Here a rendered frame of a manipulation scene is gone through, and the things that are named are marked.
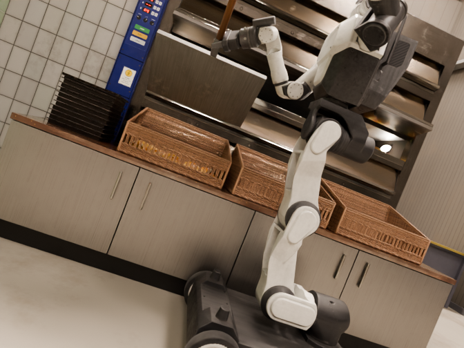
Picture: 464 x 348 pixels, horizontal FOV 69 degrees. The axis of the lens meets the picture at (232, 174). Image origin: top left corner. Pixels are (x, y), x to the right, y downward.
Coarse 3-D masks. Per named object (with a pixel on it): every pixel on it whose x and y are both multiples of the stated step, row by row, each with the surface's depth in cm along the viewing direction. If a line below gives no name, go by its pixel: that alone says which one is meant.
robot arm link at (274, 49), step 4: (276, 28) 148; (276, 40) 148; (268, 44) 150; (272, 44) 150; (276, 44) 149; (280, 44) 148; (268, 48) 151; (272, 48) 150; (276, 48) 149; (280, 48) 148; (268, 52) 150; (272, 52) 150; (276, 52) 145; (280, 52) 146; (268, 56) 146; (272, 56) 145; (276, 56) 145; (280, 56) 146; (268, 60) 148
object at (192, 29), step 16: (176, 16) 194; (176, 32) 212; (192, 32) 205; (208, 32) 199; (240, 48) 204; (256, 48) 201; (256, 64) 215; (288, 64) 204; (288, 80) 221; (368, 112) 224; (384, 112) 217; (400, 128) 231; (416, 128) 224
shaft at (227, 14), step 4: (232, 0) 135; (236, 0) 136; (228, 4) 137; (232, 4) 137; (228, 8) 138; (232, 8) 138; (224, 12) 141; (228, 12) 140; (224, 16) 141; (228, 16) 141; (224, 20) 143; (228, 20) 143; (220, 24) 145; (224, 24) 144; (220, 28) 146; (224, 28) 146; (220, 32) 147; (224, 32) 148; (216, 36) 150; (220, 36) 149
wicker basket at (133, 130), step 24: (144, 120) 205; (168, 120) 209; (120, 144) 162; (144, 144) 164; (168, 144) 166; (192, 144) 210; (216, 144) 214; (168, 168) 166; (192, 168) 168; (216, 168) 170
